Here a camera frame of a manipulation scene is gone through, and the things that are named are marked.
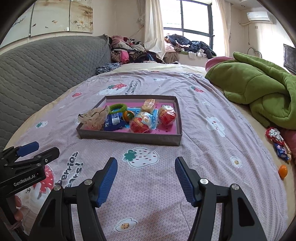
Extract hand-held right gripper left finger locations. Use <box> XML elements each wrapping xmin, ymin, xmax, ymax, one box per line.
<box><xmin>28</xmin><ymin>157</ymin><xmax>118</xmax><ymax>241</ymax></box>

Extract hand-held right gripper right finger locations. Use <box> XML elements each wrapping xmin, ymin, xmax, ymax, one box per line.
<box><xmin>174</xmin><ymin>157</ymin><xmax>266</xmax><ymax>241</ymax></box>

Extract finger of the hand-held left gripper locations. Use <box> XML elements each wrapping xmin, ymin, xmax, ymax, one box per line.
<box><xmin>0</xmin><ymin>141</ymin><xmax>40</xmax><ymax>164</ymax></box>
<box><xmin>5</xmin><ymin>147</ymin><xmax>60</xmax><ymax>169</ymax></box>

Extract blue snack packet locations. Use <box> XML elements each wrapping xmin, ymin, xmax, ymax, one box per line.
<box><xmin>103</xmin><ymin>113</ymin><xmax>126</xmax><ymax>132</ymax></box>

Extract red toy egg packet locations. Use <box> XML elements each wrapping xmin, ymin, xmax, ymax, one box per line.
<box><xmin>158</xmin><ymin>105</ymin><xmax>177</xmax><ymax>127</ymax></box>
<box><xmin>129</xmin><ymin>111</ymin><xmax>154</xmax><ymax>133</ymax></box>

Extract small orange with leaf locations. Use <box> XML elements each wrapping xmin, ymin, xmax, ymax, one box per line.
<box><xmin>122</xmin><ymin>110</ymin><xmax>135</xmax><ymax>122</ymax></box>

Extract green fuzzy ring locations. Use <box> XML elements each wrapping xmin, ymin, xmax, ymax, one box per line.
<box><xmin>108</xmin><ymin>103</ymin><xmax>128</xmax><ymax>114</ymax></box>

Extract clear cracker packet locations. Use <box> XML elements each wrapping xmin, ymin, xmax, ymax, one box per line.
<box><xmin>141</xmin><ymin>99</ymin><xmax>156</xmax><ymax>113</ymax></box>

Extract person's left hand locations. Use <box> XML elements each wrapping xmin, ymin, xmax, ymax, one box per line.
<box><xmin>14</xmin><ymin>195</ymin><xmax>25</xmax><ymax>222</ymax></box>

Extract lilac strawberry print bed sheet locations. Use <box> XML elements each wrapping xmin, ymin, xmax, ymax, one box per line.
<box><xmin>5</xmin><ymin>71</ymin><xmax>288</xmax><ymax>241</ymax></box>

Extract grey quilted headboard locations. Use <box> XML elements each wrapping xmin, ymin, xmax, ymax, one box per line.
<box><xmin>0</xmin><ymin>35</ymin><xmax>111</xmax><ymax>149</ymax></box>

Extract red candy packet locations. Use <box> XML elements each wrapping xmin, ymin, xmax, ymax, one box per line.
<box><xmin>265</xmin><ymin>127</ymin><xmax>284</xmax><ymax>145</ymax></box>

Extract blue candy packet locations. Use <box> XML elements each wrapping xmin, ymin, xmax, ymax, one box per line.
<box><xmin>273</xmin><ymin>142</ymin><xmax>291</xmax><ymax>162</ymax></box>

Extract blue patterned cloth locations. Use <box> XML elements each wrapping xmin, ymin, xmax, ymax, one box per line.
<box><xmin>95</xmin><ymin>62</ymin><xmax>121</xmax><ymax>75</ymax></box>

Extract green fleece blanket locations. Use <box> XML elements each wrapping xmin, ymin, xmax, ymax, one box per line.
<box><xmin>205</xmin><ymin>52</ymin><xmax>296</xmax><ymax>130</ymax></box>

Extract pink pillow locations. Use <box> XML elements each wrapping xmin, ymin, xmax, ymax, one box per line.
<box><xmin>205</xmin><ymin>56</ymin><xmax>234</xmax><ymax>70</ymax></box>

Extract pile of mixed clothes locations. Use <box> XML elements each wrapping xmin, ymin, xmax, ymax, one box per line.
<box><xmin>109</xmin><ymin>35</ymin><xmax>166</xmax><ymax>63</ymax></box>

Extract dark clothes on windowsill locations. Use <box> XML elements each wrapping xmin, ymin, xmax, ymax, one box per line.
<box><xmin>165</xmin><ymin>34</ymin><xmax>217</xmax><ymax>59</ymax></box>

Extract cream curtain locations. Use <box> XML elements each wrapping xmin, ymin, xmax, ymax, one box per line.
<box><xmin>144</xmin><ymin>0</ymin><xmax>166</xmax><ymax>59</ymax></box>
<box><xmin>211</xmin><ymin>0</ymin><xmax>232</xmax><ymax>57</ymax></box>

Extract black television screen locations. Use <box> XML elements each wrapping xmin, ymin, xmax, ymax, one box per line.
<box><xmin>283</xmin><ymin>44</ymin><xmax>296</xmax><ymax>75</ymax></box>

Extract black framed window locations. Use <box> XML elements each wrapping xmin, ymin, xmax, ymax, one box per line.
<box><xmin>162</xmin><ymin>0</ymin><xmax>214</xmax><ymax>44</ymax></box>

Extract white air conditioner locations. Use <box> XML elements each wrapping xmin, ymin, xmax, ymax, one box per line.
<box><xmin>246</xmin><ymin>11</ymin><xmax>271</xmax><ymax>22</ymax></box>

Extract floral wall painting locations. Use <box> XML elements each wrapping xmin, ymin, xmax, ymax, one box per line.
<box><xmin>0</xmin><ymin>0</ymin><xmax>94</xmax><ymax>45</ymax></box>

